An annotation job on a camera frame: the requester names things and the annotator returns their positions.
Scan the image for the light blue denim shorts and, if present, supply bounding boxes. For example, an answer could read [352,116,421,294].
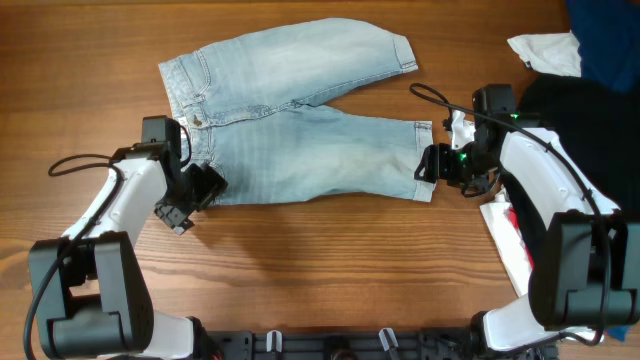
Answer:
[159,18,434,205]

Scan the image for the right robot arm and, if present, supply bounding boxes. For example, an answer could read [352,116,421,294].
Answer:
[415,118,639,356]

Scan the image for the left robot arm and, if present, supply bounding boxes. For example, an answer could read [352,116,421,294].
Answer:
[23,142,227,359]

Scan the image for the white red garment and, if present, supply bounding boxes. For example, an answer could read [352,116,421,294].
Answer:
[480,187,533,297]

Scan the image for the black garment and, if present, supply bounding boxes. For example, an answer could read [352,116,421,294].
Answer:
[499,73,640,261]

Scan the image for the white garment top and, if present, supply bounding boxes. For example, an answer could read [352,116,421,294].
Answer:
[507,32,582,77]

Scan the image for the dark blue garment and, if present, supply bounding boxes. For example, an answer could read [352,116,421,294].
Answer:
[566,0,639,93]

